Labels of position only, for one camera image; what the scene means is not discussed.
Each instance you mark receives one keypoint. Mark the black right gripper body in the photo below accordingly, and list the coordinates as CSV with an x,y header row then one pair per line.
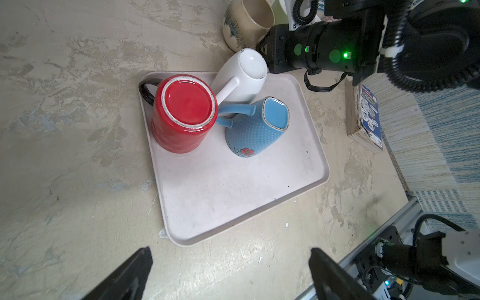
x,y
341,47

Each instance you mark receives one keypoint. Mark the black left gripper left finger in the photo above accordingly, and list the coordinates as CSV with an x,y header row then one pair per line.
x,y
128,281

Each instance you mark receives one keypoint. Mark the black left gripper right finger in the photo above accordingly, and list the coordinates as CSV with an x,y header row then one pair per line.
x,y
332,282

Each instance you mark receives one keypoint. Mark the beige ceramic teapot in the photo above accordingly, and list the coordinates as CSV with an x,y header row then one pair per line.
x,y
246,22

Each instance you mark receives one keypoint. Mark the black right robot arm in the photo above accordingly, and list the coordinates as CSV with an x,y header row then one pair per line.
x,y
421,46

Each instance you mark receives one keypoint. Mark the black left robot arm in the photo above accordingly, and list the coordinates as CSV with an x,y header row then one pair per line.
x,y
443,258

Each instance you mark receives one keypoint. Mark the white mug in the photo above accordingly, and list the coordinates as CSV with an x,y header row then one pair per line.
x,y
241,78

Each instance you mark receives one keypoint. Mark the blue polka dot mug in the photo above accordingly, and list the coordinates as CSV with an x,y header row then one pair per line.
x,y
252,128

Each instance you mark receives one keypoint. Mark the red mug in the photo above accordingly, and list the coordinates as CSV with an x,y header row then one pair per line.
x,y
184,110

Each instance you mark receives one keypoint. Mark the white plastic tray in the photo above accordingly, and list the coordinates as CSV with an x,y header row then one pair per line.
x,y
210,190

